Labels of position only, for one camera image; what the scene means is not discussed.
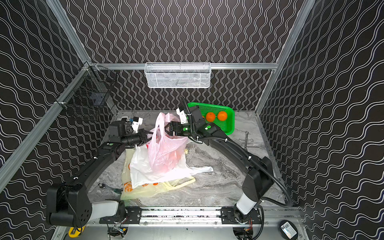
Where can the yellow bag with orange print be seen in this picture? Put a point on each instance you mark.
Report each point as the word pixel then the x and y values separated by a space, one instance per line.
pixel 147 190

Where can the white plastic bag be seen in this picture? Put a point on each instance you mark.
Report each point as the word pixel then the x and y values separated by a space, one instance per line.
pixel 141 172

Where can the black round device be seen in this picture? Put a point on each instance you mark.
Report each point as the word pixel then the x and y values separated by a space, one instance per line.
pixel 288 230

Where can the yellow tape measure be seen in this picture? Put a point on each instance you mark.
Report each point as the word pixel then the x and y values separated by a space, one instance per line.
pixel 75 232

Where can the large orange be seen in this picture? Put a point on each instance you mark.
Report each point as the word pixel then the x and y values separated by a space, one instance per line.
pixel 222 116
pixel 210 117

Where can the large orange top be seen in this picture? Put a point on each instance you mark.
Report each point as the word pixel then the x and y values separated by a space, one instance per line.
pixel 222 116

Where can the white wire mesh basket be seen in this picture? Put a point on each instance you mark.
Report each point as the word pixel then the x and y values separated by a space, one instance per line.
pixel 177 75

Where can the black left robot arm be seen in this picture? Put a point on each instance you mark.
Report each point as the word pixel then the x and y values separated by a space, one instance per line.
pixel 68 203

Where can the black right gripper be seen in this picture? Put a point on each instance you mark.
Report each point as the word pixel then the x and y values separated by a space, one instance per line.
pixel 178 125

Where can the pink plastic bag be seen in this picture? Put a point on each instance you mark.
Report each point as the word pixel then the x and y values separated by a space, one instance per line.
pixel 165 151

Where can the black wire basket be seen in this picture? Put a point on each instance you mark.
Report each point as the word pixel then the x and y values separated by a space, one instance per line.
pixel 91 97

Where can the silver wrench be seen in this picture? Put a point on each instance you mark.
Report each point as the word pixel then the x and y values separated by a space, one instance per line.
pixel 246 140

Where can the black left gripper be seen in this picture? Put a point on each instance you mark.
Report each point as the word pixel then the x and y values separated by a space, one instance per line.
pixel 144 136

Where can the large orange middle right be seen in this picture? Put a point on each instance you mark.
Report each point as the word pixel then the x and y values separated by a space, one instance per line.
pixel 210 117

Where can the green plastic basket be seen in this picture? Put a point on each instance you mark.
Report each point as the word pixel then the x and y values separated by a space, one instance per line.
pixel 227 126

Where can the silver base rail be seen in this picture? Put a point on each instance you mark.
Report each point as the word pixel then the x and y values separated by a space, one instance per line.
pixel 182 217

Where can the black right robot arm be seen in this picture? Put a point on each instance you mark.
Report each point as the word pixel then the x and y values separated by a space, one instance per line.
pixel 259 173

